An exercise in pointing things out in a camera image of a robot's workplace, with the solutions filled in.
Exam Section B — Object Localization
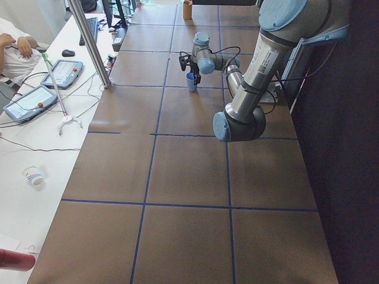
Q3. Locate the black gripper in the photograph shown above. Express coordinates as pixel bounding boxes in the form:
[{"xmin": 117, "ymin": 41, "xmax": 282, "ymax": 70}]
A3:
[{"xmin": 189, "ymin": 62, "xmax": 201, "ymax": 85}]

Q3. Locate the blue plastic cup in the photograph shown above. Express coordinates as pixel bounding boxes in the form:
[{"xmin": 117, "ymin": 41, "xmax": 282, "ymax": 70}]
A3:
[{"xmin": 186, "ymin": 72, "xmax": 197, "ymax": 92}]

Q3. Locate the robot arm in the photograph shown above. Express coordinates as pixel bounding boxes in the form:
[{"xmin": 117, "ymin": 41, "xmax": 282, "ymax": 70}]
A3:
[{"xmin": 187, "ymin": 1, "xmax": 352, "ymax": 142}]

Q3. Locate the wooden bamboo cup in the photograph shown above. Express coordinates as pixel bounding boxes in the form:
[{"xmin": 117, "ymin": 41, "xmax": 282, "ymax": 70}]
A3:
[{"xmin": 182, "ymin": 0, "xmax": 192, "ymax": 20}]

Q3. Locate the paper cup on side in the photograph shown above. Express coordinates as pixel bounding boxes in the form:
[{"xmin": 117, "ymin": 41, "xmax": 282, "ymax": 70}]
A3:
[{"xmin": 23, "ymin": 166, "xmax": 44, "ymax": 186}]

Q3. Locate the black keyboard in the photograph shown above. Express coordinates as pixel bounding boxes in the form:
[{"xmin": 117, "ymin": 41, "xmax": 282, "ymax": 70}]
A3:
[{"xmin": 79, "ymin": 17, "xmax": 98, "ymax": 46}]

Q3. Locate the upper teach pendant tablet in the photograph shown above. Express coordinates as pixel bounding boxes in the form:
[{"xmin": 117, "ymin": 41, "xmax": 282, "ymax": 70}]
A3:
[{"xmin": 46, "ymin": 59, "xmax": 83, "ymax": 90}]

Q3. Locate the teach pendant tablet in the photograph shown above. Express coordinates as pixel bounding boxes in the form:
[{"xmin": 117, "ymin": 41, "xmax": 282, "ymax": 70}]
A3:
[
  {"xmin": 3, "ymin": 85, "xmax": 57, "ymax": 122},
  {"xmin": 46, "ymin": 59, "xmax": 83, "ymax": 90}
]

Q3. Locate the black computer mouse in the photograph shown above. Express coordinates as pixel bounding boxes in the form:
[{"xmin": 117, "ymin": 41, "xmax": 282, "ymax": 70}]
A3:
[{"xmin": 62, "ymin": 49, "xmax": 75, "ymax": 57}]

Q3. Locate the white reacher grabber tool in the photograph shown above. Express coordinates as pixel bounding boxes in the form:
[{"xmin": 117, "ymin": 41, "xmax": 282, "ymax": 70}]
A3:
[{"xmin": 42, "ymin": 53, "xmax": 83, "ymax": 136}]

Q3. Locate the lower teach pendant tablet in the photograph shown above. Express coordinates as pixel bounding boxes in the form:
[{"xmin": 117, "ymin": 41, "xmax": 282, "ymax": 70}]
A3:
[{"xmin": 3, "ymin": 85, "xmax": 57, "ymax": 122}]

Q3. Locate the seated person white shirt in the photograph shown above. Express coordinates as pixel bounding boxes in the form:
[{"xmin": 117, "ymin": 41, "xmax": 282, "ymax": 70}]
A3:
[{"xmin": 1, "ymin": 18, "xmax": 42, "ymax": 86}]

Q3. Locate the red cylinder bottle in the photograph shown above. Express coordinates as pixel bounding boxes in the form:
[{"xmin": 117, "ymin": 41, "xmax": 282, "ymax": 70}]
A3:
[{"xmin": 0, "ymin": 249, "xmax": 36, "ymax": 272}]

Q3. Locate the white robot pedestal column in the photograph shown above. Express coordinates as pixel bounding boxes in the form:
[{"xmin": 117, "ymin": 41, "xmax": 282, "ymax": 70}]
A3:
[{"xmin": 259, "ymin": 82, "xmax": 279, "ymax": 104}]

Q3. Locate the aluminium frame post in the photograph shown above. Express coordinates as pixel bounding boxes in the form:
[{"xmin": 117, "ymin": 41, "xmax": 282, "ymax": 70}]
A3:
[{"xmin": 68, "ymin": 0, "xmax": 111, "ymax": 89}]

